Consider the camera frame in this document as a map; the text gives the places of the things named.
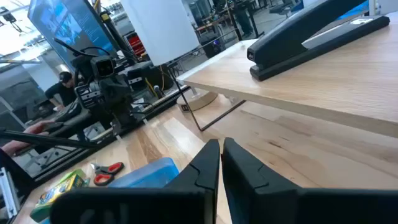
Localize wooden shelf with black legs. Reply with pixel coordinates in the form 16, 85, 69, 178
167, 12, 398, 138

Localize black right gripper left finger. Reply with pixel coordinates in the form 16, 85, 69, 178
49, 139, 221, 224

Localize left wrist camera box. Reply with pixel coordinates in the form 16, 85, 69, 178
90, 55, 117, 79

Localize person's hand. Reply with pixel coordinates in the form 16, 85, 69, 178
0, 119, 56, 157

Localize black cable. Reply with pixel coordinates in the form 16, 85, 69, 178
0, 129, 98, 149

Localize white metal bracket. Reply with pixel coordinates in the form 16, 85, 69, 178
0, 167, 20, 219

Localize red storage bins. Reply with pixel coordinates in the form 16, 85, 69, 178
124, 30, 147, 57

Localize large blue display screen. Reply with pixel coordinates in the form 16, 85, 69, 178
27, 0, 119, 69

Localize red and black scissors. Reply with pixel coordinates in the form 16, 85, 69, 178
90, 161, 125, 187

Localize person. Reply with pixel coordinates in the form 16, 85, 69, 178
233, 0, 254, 37
45, 71, 78, 108

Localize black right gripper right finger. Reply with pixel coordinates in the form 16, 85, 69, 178
221, 137, 398, 224

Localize black stapler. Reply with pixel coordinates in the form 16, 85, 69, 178
247, 0, 391, 82

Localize yellow green crayon box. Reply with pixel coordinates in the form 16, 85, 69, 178
29, 169, 91, 223

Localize blue translucent pencil box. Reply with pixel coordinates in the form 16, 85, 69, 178
107, 157, 180, 189

